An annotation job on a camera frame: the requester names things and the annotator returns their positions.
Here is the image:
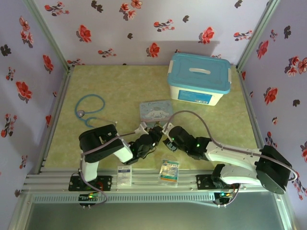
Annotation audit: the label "blue cartoon dog tin box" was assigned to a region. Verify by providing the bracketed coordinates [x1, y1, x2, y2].
[139, 100, 174, 127]

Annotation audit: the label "clear plastic bag printed packets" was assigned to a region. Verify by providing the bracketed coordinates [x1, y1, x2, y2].
[159, 159, 180, 188]

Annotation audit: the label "white flat packet blue label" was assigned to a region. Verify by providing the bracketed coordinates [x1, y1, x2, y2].
[117, 164, 133, 188]

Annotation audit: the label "blue stethoscope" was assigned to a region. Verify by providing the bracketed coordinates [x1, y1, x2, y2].
[74, 93, 118, 129]

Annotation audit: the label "white storage box blue lid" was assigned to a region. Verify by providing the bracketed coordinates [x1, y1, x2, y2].
[167, 52, 233, 107]

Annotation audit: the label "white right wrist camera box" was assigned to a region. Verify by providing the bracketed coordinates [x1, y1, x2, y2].
[162, 123, 174, 136]

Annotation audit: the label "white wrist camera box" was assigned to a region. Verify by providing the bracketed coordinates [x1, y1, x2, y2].
[162, 123, 174, 136]
[134, 122, 149, 135]

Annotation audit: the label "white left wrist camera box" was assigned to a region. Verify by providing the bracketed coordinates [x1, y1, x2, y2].
[134, 122, 149, 135]

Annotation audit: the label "grey right arm cable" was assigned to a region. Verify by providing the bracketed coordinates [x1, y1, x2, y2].
[166, 110, 299, 208]

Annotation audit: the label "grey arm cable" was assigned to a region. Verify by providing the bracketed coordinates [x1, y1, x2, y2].
[166, 110, 299, 208]
[80, 129, 145, 209]

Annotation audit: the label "aluminium front frame rail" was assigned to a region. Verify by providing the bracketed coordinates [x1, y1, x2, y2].
[23, 167, 286, 193]

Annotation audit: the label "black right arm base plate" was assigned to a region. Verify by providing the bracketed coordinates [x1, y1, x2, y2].
[196, 174, 240, 191]

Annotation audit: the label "grey slotted cable duct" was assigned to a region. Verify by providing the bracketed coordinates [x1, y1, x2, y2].
[31, 193, 216, 205]

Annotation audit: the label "grey left arm cable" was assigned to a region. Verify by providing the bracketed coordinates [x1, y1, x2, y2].
[80, 129, 145, 209]

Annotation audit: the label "aluminium side frame rail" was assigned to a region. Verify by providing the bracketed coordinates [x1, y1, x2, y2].
[35, 67, 74, 173]
[236, 68, 281, 172]

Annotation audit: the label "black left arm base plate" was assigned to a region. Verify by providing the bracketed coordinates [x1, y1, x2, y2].
[68, 175, 113, 192]

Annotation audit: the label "aluminium frame post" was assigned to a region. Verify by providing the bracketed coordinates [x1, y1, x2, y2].
[236, 0, 282, 70]
[23, 0, 74, 70]

